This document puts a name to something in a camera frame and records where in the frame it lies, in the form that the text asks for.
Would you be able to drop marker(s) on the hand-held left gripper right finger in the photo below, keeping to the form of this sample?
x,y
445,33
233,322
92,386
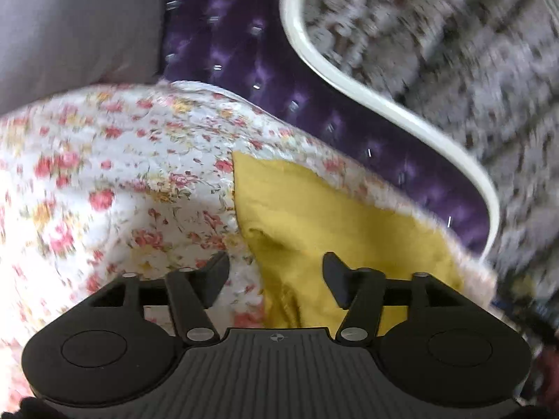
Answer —
x,y
334,275

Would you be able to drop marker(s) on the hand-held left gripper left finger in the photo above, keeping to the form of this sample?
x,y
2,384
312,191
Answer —
x,y
216,270

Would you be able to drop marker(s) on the mustard yellow long-sleeve shirt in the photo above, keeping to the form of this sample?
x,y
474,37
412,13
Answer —
x,y
314,218

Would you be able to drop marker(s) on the floral printed blanket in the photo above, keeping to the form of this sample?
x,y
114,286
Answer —
x,y
109,174

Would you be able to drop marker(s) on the purple tufted headboard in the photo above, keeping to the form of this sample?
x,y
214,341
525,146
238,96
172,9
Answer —
x,y
236,43

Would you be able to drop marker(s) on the grey brown damask curtain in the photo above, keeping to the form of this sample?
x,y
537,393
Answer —
x,y
436,43

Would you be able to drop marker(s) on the grey pillow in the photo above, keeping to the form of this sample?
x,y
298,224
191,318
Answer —
x,y
74,26

